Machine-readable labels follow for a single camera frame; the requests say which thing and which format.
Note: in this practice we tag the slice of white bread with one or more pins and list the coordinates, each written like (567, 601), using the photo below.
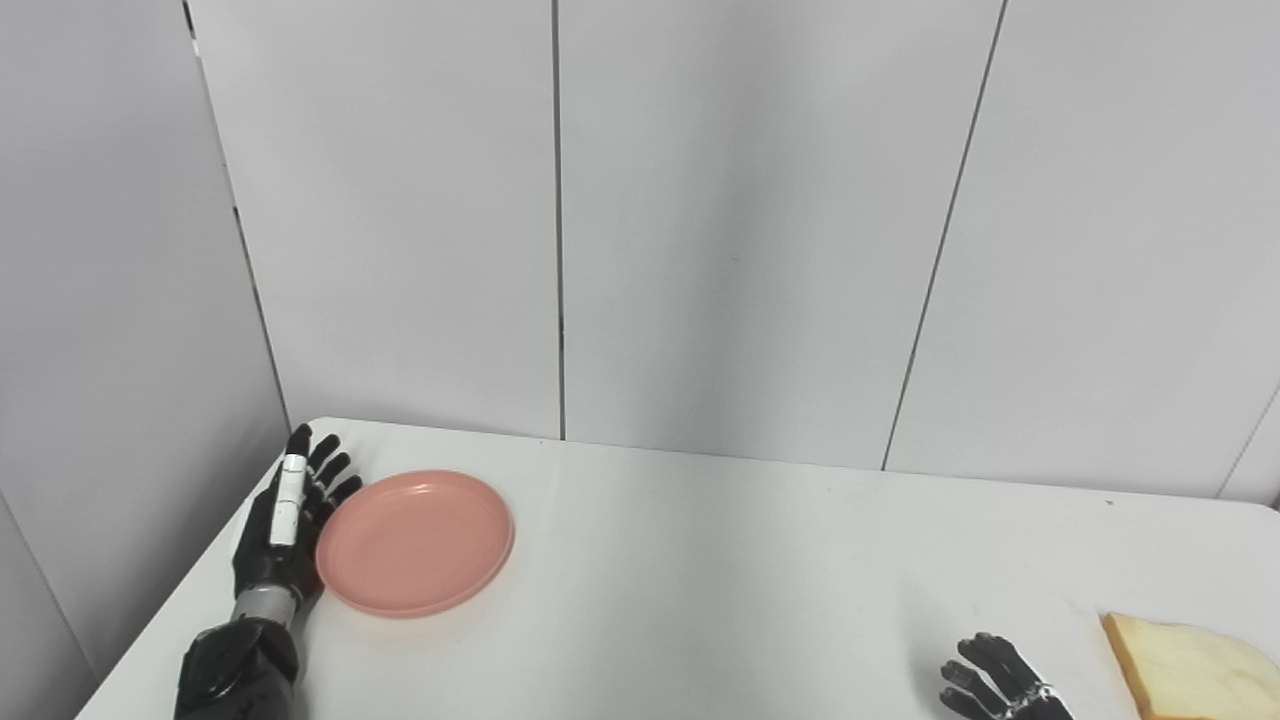
(1190, 667)

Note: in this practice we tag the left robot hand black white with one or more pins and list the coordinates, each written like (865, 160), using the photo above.
(275, 550)

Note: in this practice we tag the pink round plate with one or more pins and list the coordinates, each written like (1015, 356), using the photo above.
(415, 543)

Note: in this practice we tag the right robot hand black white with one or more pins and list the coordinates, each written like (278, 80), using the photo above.
(1000, 680)

